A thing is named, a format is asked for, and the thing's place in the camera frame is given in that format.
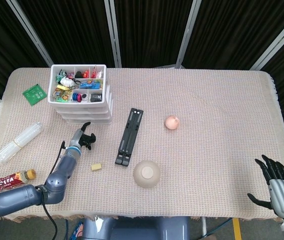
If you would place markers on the orange pink ball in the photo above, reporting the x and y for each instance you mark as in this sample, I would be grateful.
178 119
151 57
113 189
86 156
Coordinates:
172 122

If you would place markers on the crushed clear plastic bottle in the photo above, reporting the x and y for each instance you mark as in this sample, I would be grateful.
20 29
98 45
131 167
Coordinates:
16 143

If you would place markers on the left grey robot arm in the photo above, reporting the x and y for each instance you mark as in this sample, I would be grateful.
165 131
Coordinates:
56 185

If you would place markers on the red plastic-wrapped snack bag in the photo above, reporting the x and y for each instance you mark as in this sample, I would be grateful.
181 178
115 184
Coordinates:
95 73

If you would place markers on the white partition frame post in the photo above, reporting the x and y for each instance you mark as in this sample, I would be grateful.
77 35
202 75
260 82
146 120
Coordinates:
188 35
113 35
31 35
277 41

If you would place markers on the yellow floor tape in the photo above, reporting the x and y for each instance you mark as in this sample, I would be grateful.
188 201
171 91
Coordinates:
237 228

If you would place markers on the red small trinket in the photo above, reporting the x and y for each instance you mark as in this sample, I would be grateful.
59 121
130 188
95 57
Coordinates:
86 74

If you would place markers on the small black trinket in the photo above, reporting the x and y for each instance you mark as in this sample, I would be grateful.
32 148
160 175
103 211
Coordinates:
78 74

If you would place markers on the yellow packet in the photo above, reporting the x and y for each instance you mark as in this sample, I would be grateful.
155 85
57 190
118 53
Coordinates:
63 88

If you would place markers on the Costa coffee bottle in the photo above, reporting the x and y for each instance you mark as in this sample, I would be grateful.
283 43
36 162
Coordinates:
6 183

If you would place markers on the black folding laptop stand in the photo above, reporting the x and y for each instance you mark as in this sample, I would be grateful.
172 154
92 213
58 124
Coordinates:
129 137

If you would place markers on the blue toy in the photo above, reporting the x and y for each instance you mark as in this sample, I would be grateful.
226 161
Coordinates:
90 85

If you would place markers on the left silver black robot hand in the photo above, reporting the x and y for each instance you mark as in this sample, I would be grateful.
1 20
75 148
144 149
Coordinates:
77 138

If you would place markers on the clear plastic drawer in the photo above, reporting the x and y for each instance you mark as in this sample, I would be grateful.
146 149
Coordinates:
86 114

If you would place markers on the beige upturned bowl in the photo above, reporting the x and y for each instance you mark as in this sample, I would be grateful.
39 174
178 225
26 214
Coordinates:
146 175

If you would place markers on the white plastic drawer unit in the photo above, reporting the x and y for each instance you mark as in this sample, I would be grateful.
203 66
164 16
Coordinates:
52 100

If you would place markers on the blue printed packet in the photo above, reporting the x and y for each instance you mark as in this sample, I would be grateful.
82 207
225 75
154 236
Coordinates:
76 231

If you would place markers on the grey robot torso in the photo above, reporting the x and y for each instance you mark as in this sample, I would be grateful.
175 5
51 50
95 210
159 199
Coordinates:
136 228

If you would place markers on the yellow eraser block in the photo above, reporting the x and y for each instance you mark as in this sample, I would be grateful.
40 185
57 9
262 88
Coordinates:
96 167

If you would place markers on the colourful printed packets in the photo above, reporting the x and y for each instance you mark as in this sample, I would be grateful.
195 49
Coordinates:
62 97

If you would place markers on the white round trinket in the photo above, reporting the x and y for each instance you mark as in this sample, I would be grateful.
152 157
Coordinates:
67 82

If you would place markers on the beige woven tablecloth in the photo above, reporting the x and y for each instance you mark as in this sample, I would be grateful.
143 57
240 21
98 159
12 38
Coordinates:
207 162

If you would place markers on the black white round magnet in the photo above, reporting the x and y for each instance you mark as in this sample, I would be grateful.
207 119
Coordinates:
84 97

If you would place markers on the green snack packet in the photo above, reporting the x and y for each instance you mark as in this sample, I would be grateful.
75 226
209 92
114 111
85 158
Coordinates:
60 75

